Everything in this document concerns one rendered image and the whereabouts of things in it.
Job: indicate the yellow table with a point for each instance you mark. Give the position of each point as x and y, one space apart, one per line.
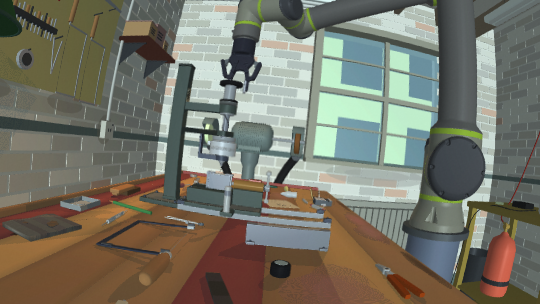
485 206

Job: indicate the grey shallow tray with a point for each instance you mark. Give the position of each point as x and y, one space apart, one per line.
80 204

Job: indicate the thin steel needles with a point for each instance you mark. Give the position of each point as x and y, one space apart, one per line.
181 220

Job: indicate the dark red wall shelf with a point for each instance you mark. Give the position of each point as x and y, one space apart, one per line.
147 50

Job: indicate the black tape roll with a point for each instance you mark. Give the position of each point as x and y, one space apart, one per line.
280 269

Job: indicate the small black box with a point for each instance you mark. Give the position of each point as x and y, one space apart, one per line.
523 205

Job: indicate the red gas cylinder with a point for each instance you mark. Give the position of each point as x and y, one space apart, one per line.
498 261

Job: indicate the grey-green polishing motor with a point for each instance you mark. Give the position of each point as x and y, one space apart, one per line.
253 137

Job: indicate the white conduit with box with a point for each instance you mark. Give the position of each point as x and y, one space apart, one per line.
114 84

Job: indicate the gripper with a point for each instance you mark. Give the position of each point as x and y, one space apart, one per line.
244 52

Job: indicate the grey-green vice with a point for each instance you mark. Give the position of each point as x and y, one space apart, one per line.
211 198

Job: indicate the grey radiator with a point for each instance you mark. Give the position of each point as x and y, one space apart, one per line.
379 219

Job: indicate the steel vice tommy bar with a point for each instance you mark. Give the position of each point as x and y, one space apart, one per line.
267 185

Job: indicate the black bin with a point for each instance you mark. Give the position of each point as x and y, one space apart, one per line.
474 266

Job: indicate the grey framed window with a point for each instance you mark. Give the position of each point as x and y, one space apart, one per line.
386 101

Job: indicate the white ratchet collar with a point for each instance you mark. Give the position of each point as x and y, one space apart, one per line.
222 147

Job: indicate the grey round post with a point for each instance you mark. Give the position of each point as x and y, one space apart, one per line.
227 200

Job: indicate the grey-brown wooden board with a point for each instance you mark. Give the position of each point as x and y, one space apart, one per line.
38 228

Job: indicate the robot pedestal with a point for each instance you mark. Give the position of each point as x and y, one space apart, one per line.
436 253

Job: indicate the olive tool pegboard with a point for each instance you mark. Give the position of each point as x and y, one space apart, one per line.
76 50

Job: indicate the grey carriage rails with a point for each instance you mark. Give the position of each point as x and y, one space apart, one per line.
291 222

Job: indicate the green pencil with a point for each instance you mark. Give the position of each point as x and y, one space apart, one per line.
130 207

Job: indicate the grey steel bar block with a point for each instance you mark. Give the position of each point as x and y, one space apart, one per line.
287 238

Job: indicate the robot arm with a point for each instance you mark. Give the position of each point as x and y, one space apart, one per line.
455 84

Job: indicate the tan box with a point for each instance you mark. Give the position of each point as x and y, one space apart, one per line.
141 29

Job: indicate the dark green ratchet drill stand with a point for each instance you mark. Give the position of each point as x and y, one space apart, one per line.
179 126

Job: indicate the brown wooden block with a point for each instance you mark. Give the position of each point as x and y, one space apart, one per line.
125 190

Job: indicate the green desk lamp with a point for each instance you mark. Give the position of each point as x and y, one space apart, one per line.
8 17

